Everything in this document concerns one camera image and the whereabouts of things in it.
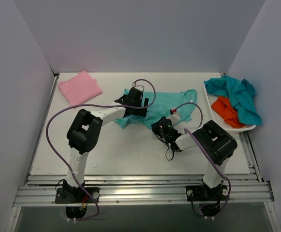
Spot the mint green t-shirt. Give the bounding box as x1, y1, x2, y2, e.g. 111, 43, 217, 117
115, 89, 197, 129

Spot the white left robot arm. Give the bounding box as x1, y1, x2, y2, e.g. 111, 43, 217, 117
63, 85, 149, 203

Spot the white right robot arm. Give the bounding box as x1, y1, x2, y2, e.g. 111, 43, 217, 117
151, 117, 238, 200

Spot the pink folded t-shirt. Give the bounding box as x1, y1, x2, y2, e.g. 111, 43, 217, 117
58, 71, 102, 106

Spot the white plastic tray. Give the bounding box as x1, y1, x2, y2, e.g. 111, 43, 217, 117
204, 84, 256, 133

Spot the orange t-shirt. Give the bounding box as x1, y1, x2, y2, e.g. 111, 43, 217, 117
211, 96, 245, 129

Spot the teal blue t-shirt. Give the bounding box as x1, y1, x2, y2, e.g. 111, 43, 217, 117
204, 75, 262, 125

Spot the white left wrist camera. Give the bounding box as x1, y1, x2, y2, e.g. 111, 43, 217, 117
132, 82, 145, 92

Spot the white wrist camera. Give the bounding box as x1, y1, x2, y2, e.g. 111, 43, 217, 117
132, 82, 145, 92
167, 109, 181, 125

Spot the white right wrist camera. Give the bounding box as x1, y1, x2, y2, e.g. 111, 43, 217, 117
167, 109, 181, 125

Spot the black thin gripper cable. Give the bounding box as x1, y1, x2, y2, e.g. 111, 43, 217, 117
155, 135, 176, 161

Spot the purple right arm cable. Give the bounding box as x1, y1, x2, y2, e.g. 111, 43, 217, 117
171, 101, 232, 218

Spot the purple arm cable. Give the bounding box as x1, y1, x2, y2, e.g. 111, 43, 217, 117
45, 78, 156, 222
171, 101, 232, 218

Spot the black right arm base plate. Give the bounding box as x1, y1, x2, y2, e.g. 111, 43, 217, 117
185, 184, 228, 202

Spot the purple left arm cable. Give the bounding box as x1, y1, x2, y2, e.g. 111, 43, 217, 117
45, 78, 156, 222

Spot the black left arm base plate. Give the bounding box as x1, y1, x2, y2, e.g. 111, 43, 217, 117
55, 187, 100, 204

